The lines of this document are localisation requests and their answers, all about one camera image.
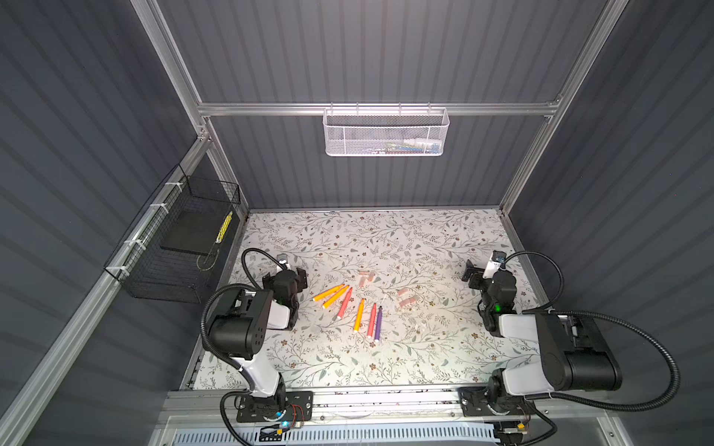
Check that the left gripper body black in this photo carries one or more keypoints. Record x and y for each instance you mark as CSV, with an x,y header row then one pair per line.
x,y
298,279

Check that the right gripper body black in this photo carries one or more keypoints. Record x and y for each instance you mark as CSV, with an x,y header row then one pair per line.
x,y
478,274

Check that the pink marker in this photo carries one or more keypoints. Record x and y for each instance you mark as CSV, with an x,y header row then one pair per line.
x,y
344,304
372,322

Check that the purple marker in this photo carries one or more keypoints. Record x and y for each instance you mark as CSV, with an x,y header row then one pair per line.
x,y
378,325

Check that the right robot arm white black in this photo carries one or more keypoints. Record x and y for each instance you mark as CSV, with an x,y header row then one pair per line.
x,y
572,353

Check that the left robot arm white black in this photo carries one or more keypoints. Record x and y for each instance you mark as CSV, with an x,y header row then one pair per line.
x,y
234,326

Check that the orange marker far left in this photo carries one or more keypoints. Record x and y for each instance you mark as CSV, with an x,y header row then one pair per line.
x,y
328,293

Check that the orange marker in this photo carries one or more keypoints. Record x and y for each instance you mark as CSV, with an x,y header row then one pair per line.
x,y
328,293
359,316
334,298

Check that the orange marker middle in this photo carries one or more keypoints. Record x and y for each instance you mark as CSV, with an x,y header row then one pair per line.
x,y
359,316

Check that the yellow marker in basket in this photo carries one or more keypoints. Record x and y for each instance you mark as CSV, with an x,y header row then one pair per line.
x,y
224,228

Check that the black foam pad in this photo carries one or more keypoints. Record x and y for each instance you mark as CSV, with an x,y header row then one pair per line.
x,y
193,233

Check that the items in white basket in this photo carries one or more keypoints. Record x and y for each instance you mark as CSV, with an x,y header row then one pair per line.
x,y
403,146

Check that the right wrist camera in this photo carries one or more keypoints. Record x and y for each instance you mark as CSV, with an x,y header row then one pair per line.
x,y
495,262

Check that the black wire mesh basket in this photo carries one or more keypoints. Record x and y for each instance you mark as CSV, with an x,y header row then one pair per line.
x,y
146,271

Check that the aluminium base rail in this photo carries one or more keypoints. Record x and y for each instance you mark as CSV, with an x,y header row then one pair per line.
x,y
388,404

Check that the white wire mesh basket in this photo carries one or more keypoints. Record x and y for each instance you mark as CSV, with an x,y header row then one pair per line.
x,y
345,127

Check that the white vented cable duct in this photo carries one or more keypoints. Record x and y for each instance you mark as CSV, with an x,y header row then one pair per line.
x,y
378,434

